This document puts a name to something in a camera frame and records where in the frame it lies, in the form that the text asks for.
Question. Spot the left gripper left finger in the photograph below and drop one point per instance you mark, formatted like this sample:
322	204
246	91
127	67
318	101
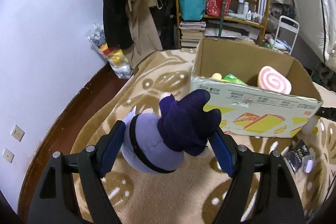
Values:
55	201

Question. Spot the stack of books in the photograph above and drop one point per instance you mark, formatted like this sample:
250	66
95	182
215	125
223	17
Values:
191	33

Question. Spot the black hanging garment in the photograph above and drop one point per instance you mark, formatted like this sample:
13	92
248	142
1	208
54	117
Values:
116	24

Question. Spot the plastic bag of plush toys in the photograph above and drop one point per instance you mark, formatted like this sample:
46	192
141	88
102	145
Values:
114	56

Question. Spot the beige coat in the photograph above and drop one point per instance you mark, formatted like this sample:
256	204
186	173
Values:
142	30

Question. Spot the pink swirl roll plush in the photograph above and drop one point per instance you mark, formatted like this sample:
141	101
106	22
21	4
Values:
270	79

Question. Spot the wall socket lower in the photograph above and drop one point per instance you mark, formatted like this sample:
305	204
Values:
8	155

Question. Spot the white mattress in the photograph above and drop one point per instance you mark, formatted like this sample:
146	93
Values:
317	27

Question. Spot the white rolling cart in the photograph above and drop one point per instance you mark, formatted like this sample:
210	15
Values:
285	36

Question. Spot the green tissue pack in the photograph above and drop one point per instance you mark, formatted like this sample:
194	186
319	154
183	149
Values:
230	78

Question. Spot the black tissue pack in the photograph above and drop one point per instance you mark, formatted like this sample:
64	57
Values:
299	159

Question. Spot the cardboard box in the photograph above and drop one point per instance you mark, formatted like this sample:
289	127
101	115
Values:
250	110

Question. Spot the yellow plush toy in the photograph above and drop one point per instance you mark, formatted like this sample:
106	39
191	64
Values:
217	76

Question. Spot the wall socket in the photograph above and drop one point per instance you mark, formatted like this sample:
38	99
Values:
17	133
8	155

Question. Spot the purple-haired plush doll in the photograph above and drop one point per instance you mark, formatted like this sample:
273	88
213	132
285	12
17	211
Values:
158	143

